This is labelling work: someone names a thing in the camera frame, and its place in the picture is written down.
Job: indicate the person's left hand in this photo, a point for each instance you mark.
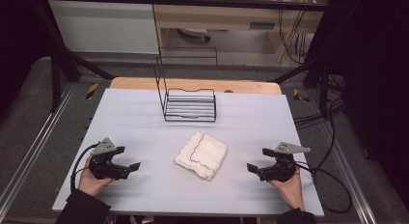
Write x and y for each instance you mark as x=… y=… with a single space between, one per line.
x=90 y=184

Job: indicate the black metal frame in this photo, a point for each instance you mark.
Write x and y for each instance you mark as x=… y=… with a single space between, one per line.
x=180 y=1

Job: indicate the light wooden desk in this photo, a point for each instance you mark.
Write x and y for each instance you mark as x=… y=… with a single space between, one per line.
x=225 y=18

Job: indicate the black curtain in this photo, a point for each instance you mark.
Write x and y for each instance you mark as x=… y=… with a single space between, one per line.
x=16 y=40
x=376 y=72

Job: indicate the light grey table mat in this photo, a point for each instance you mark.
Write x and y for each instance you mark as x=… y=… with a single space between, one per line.
x=160 y=191

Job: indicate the white towel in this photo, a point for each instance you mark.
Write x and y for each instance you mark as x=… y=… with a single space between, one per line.
x=202 y=154

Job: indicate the wooden table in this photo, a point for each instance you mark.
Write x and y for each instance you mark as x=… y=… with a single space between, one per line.
x=250 y=86

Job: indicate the white cabinet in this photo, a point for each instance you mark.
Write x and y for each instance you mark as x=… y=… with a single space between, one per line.
x=103 y=27

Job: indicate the person's right hand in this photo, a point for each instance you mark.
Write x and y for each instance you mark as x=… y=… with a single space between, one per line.
x=291 y=190

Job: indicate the yellow black tape strip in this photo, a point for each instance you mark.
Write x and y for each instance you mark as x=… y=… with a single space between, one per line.
x=299 y=96
x=92 y=91

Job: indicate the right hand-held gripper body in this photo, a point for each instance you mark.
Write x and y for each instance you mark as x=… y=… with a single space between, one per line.
x=281 y=169

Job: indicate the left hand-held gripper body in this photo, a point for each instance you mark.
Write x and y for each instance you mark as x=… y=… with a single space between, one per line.
x=103 y=167

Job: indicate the office chair base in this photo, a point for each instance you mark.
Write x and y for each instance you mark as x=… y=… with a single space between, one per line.
x=194 y=33

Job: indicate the aluminium floor rail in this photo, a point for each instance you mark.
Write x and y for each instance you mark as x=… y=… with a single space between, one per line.
x=350 y=172
x=35 y=140

